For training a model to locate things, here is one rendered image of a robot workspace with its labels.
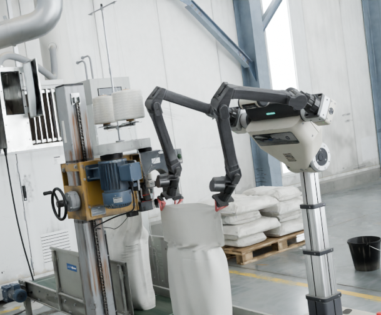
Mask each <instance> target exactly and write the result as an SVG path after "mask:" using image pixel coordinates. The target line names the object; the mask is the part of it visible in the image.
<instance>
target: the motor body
mask: <svg viewBox="0 0 381 315"><path fill-rule="evenodd" d="M98 164H99V165H98V169H99V178H100V183H101V190H103V191H104V192H103V193H102V196H103V204H104V206H105V207H106V208H108V209H116V208H123V207H126V206H129V205H130V204H131V203H132V195H131V189H128V183H129V182H128V181H123V182H121V180H120V176H119V165H122V164H127V161H126V158H119V159H114V160H105V161H99V162H98Z"/></svg>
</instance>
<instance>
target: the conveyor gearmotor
mask: <svg viewBox="0 0 381 315"><path fill-rule="evenodd" d="M21 285H23V286H25V287H26V283H25V281H23V280H20V279H18V283H15V284H14V283H11V284H7V285H4V286H1V290H2V295H3V301H5V302H7V303H10V302H13V301H16V302H18V303H22V302H24V301H25V300H26V298H27V297H28V295H27V291H26V289H25V287H23V286H21Z"/></svg>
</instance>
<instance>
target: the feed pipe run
mask: <svg viewBox="0 0 381 315"><path fill-rule="evenodd" d="M6 6H7V10H8V19H9V20H10V22H11V24H12V25H10V27H11V26H12V27H11V29H12V28H13V29H12V30H11V31H14V32H12V33H14V34H13V35H16V36H13V37H14V39H17V40H15V41H17V42H16V43H19V44H21V43H25V42H28V41H32V40H34V39H38V38H41V37H43V36H45V35H47V34H48V33H49V32H50V31H52V30H53V29H54V28H55V27H56V25H57V23H58V22H59V20H60V19H61V15H62V11H63V0H37V6H36V9H35V10H34V11H33V12H31V13H29V14H25V15H22V16H18V17H13V10H12V6H11V0H6ZM9 20H8V21H9ZM15 37H16V38H15ZM13 53H16V54H19V53H18V44H17V46H16V47H13ZM14 62H15V66H16V67H21V66H20V62H18V61H14Z"/></svg>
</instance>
